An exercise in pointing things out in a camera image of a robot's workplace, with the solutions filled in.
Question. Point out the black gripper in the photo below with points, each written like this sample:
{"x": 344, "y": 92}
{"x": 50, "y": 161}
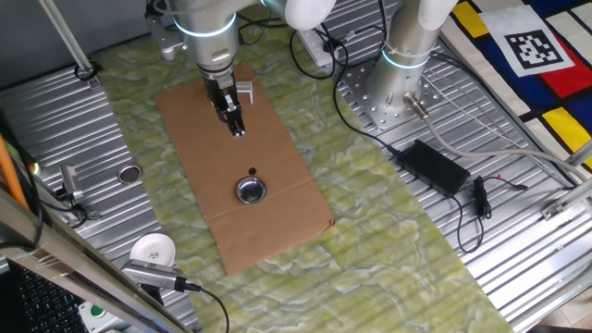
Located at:
{"x": 221, "y": 90}

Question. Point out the small metal cup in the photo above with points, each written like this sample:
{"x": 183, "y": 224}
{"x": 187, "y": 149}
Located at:
{"x": 251, "y": 190}

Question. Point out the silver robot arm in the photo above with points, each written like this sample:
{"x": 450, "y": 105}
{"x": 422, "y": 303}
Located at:
{"x": 208, "y": 18}

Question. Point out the black round dot mark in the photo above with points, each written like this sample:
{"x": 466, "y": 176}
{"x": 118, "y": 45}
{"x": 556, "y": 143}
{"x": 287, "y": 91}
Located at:
{"x": 252, "y": 171}

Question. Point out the white power strip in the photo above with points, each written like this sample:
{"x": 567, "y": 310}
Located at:
{"x": 314, "y": 48}

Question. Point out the brown cardboard sheet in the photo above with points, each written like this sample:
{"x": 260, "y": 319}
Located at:
{"x": 259, "y": 231}

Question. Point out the small steel dish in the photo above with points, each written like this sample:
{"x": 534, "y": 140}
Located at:
{"x": 129, "y": 173}

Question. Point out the white ceramic flower dish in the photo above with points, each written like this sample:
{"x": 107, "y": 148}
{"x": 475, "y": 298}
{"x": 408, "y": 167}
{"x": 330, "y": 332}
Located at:
{"x": 152, "y": 247}

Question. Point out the aluminium pole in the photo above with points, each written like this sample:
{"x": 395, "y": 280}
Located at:
{"x": 65, "y": 34}

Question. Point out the green marble pattern mat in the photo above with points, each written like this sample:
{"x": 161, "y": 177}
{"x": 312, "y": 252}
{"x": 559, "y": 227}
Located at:
{"x": 370, "y": 254}

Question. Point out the black power adapter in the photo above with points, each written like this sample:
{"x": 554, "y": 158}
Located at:
{"x": 432, "y": 168}

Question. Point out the orange tube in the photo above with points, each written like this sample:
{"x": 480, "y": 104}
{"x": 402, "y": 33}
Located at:
{"x": 9, "y": 173}

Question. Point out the grey green button box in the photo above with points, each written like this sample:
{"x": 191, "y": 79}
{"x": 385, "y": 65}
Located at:
{"x": 97, "y": 311}

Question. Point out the bundled black adapter lead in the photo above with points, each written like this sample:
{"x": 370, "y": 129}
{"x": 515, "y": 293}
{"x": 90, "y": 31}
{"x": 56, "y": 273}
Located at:
{"x": 481, "y": 199}

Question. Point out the black keyboard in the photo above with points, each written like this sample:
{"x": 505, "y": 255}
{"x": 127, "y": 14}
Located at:
{"x": 41, "y": 305}

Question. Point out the white fiducial marker sheet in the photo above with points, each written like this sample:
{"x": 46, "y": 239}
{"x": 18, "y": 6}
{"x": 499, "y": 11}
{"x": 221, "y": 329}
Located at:
{"x": 532, "y": 48}

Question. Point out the colourful block pattern cloth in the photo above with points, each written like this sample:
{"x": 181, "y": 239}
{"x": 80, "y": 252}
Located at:
{"x": 569, "y": 78}

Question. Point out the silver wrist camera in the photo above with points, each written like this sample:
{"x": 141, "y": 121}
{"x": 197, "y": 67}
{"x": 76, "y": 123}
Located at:
{"x": 167, "y": 39}

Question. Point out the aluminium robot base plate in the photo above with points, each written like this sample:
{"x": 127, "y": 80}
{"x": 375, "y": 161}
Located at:
{"x": 370, "y": 106}

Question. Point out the small grey clamped camera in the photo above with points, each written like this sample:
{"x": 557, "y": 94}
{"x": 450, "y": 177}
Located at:
{"x": 69, "y": 178}

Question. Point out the silver ribbed camera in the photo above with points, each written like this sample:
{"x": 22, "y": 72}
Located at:
{"x": 150, "y": 274}

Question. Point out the aluminium frame beam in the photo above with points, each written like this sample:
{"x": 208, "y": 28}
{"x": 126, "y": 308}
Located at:
{"x": 69, "y": 263}

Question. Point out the aluminium frame profile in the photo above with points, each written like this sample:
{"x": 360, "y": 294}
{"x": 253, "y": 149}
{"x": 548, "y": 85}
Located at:
{"x": 573, "y": 196}

